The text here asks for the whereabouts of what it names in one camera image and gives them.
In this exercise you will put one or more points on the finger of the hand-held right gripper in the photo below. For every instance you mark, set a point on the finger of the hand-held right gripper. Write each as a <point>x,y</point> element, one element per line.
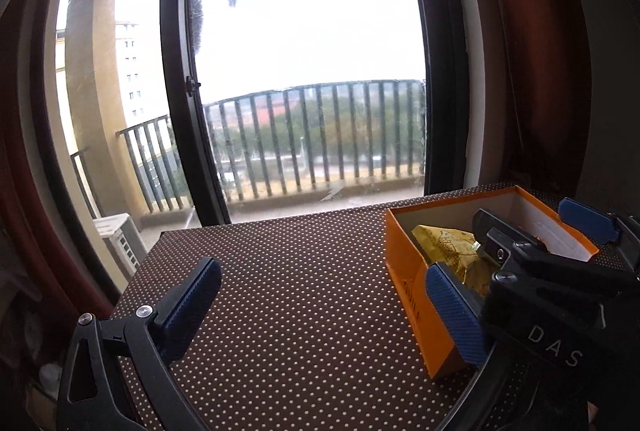
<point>560,268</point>
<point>585,217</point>

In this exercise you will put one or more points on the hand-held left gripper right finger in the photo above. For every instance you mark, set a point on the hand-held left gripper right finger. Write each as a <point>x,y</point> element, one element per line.
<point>450,316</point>

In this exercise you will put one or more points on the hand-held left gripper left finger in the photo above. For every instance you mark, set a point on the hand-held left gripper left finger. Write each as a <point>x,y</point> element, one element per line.
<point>192,301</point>

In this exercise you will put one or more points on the yellow chip bag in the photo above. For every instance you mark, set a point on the yellow chip bag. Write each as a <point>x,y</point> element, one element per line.
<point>450,246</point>

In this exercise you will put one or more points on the orange cardboard box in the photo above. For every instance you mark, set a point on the orange cardboard box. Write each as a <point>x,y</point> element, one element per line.
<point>405,261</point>

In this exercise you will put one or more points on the white air conditioner unit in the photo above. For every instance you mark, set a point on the white air conditioner unit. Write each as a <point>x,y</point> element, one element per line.
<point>120,236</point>

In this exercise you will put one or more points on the balcony railing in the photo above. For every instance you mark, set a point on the balcony railing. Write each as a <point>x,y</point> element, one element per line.
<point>142,125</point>

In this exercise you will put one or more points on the reddish brown curtain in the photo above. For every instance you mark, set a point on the reddish brown curtain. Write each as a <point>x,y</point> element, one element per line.
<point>20,186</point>

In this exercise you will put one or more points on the black window latch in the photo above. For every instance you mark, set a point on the black window latch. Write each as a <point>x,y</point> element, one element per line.
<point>192,86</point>

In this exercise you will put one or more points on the distant apartment building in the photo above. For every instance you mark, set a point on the distant apartment building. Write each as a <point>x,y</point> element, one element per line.
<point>129,71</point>

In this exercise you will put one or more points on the black window frame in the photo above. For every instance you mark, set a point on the black window frame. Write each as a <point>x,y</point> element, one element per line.
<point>180,36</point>

